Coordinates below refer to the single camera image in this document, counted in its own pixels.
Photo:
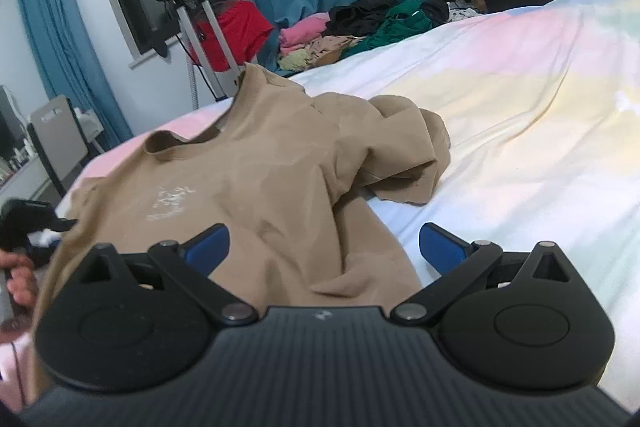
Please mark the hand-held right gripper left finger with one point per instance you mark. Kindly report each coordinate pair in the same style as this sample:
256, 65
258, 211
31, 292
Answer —
210, 248

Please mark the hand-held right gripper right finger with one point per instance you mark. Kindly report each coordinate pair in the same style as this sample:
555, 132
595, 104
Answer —
442, 248

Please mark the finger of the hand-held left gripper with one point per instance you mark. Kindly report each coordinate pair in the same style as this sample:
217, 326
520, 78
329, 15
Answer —
65, 224

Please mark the tan printed t-shirt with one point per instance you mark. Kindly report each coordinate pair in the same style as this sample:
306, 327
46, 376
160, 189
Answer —
260, 167

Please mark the person's left hand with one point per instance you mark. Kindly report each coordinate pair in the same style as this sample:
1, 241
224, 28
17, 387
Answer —
19, 279

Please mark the white dressing table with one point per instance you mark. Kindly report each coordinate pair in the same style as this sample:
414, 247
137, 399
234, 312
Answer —
25, 184

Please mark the row of small cosmetic bottles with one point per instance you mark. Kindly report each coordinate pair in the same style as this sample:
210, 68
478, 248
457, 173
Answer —
15, 159

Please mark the pastel rainbow bed blanket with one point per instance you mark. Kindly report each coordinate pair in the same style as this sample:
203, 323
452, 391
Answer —
525, 107

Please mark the narrow blue curtain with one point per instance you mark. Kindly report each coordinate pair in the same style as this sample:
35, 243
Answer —
55, 32

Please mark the red cloth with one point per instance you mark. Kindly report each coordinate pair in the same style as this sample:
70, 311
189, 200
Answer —
240, 29

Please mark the green cloth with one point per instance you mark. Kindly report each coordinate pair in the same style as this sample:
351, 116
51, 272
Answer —
400, 27

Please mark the beige and yellow cloth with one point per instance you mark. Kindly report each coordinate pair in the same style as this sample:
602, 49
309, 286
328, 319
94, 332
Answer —
325, 49

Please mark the pink cloth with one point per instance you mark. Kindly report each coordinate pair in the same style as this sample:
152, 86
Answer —
302, 32

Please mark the white patterned cloth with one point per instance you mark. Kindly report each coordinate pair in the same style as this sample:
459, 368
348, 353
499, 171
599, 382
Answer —
462, 13

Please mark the black cloth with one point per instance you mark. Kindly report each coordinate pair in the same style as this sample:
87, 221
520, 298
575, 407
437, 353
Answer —
365, 14

